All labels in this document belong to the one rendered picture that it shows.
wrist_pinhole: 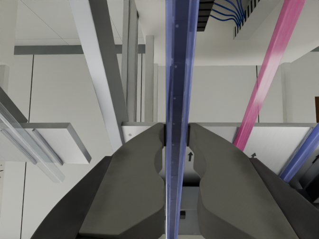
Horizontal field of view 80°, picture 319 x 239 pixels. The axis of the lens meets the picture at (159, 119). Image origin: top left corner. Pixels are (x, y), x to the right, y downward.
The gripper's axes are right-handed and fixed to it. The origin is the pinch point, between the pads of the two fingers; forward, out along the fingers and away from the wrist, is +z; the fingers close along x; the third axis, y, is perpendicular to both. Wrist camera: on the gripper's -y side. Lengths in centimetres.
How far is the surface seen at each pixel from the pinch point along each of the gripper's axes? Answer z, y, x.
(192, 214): 13.4, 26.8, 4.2
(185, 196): 15.4, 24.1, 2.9
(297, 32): 64, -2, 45
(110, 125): 13.3, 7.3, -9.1
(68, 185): 129, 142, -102
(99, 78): 11.3, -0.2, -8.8
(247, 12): 50, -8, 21
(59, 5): 155, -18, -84
